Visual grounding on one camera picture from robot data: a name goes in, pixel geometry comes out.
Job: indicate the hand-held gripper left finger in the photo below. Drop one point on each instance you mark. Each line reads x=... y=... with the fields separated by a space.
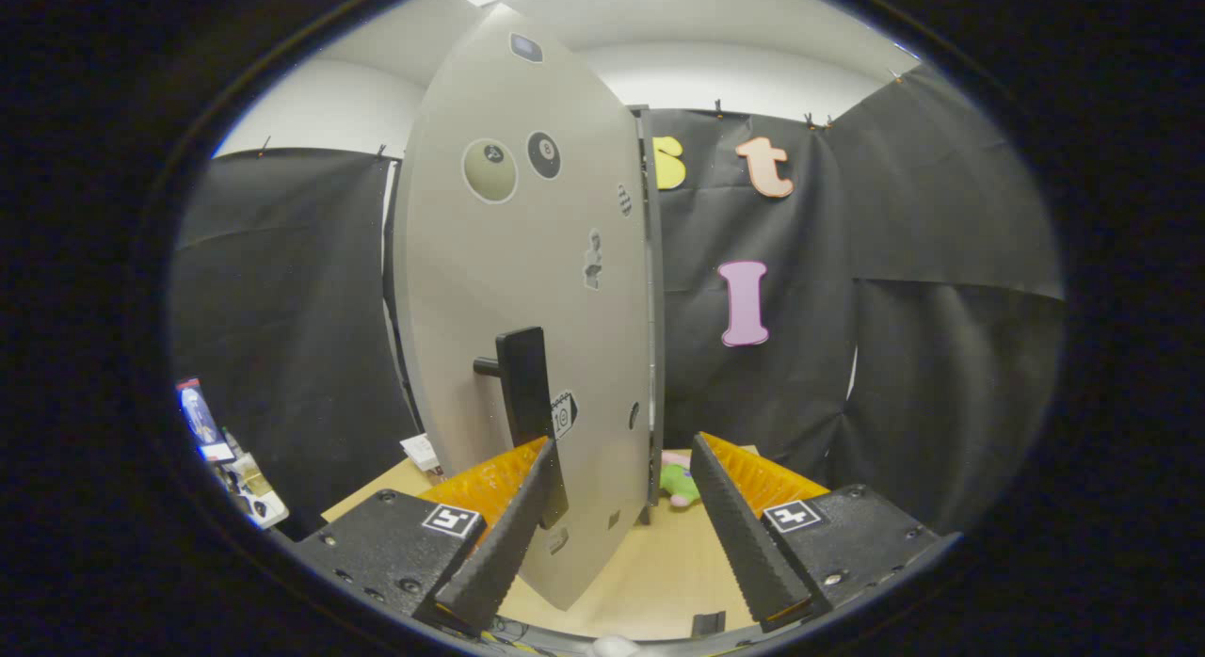
x=499 y=544

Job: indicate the blue display screen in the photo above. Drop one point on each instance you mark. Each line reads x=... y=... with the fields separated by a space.
x=200 y=420

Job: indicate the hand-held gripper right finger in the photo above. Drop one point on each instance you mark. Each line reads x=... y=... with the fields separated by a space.
x=744 y=544

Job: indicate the grey shoe cabinet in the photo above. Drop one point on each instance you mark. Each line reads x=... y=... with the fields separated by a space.
x=657 y=262

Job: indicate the black backdrop cloth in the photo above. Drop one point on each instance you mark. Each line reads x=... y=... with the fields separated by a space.
x=941 y=215

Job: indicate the white book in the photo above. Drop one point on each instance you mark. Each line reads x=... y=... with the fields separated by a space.
x=421 y=450

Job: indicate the pile of desk clutter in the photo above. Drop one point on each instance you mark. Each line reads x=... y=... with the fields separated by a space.
x=254 y=492

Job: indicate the pink and green plush toy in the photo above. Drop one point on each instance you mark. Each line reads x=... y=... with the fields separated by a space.
x=678 y=488

